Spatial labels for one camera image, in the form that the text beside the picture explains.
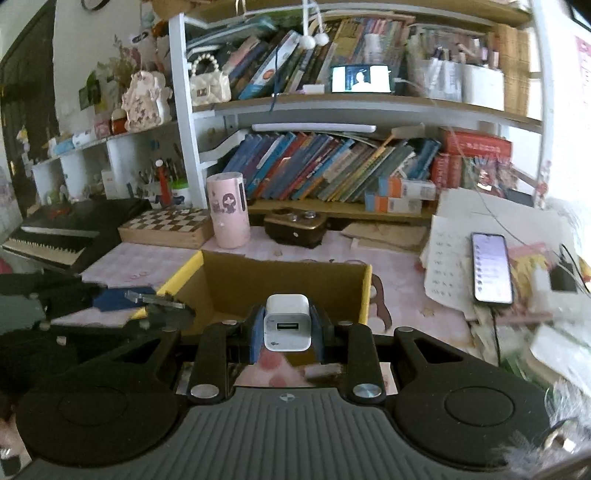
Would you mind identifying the white storage containers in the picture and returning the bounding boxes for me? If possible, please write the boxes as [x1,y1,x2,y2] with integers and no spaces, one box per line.
[416,58,506,112]

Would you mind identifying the dark brown wooden box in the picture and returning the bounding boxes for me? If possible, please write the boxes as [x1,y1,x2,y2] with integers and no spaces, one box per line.
[263,210,328,250]

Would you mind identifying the red book box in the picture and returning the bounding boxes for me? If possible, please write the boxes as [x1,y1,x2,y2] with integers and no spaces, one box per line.
[431,128,513,190]

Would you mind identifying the orange and white boxes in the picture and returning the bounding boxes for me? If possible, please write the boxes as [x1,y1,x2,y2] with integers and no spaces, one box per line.
[365,176,437,214]

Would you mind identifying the shelf phone playing video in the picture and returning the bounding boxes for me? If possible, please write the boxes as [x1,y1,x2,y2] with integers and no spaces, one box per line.
[330,65,394,94]

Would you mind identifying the pink checked tablecloth desktop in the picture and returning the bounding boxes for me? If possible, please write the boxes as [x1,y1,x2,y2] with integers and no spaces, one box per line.
[51,222,476,342]

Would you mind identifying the pink wall poster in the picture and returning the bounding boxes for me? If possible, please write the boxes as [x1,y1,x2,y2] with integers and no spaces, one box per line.
[575,34,591,88]

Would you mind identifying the white bookshelf frame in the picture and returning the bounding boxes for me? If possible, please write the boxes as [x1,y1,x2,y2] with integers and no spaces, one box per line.
[168,0,555,217]

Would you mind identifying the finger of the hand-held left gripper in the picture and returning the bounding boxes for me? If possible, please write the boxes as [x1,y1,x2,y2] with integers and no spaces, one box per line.
[92,287,158,311]
[139,300,197,333]

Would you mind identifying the short row of colourful books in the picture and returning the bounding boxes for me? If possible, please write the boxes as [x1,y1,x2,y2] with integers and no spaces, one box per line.
[226,16,416,100]

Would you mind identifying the doll in floral dress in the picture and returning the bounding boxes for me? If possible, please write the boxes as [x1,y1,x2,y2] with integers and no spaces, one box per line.
[121,70,172,133]

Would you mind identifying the white quilted handbag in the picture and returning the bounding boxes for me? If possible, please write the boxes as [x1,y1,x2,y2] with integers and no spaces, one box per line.
[188,54,232,108]

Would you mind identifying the wooden chess board box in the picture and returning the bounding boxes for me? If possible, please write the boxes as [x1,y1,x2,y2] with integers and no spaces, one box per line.
[117,206,215,249]

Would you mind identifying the red tassel ornament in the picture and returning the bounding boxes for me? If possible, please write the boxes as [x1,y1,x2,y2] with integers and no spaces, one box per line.
[156,159,171,206]

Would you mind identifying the pink cylinder container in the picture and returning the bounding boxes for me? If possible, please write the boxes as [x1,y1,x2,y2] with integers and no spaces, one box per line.
[206,172,251,249]

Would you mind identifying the black electronic keyboard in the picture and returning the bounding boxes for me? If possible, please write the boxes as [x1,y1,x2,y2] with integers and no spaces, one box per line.
[2,198,153,273]

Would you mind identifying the yellow cardboard box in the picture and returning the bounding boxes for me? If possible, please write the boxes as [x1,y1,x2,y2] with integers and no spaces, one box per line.
[134,249,374,337]

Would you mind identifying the white cubby shelf unit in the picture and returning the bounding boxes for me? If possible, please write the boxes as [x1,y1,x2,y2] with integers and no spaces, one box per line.
[30,121,185,208]

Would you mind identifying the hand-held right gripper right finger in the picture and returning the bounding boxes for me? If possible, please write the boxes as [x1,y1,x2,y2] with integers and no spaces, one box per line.
[308,300,467,403]

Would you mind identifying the white usb charger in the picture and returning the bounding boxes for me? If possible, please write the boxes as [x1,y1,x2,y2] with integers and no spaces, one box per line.
[263,294,311,352]

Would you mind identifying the long row of leaning books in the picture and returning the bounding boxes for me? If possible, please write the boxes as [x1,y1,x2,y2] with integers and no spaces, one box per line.
[222,130,441,204]

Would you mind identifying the black power adapter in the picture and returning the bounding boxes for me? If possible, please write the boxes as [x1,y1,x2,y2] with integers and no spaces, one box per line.
[549,263,578,292]

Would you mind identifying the pen holder with pens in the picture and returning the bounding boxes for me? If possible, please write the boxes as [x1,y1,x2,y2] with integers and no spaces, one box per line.
[139,157,185,208]

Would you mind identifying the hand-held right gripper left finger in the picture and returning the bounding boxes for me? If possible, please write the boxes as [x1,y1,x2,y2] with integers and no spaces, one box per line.
[108,302,269,403]

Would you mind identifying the smartphone with lit screen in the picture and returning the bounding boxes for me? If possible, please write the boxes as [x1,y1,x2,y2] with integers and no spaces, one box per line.
[471,232,514,305]

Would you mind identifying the white printed paper sheets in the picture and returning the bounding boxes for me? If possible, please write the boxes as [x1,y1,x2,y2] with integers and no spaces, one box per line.
[420,189,568,319]

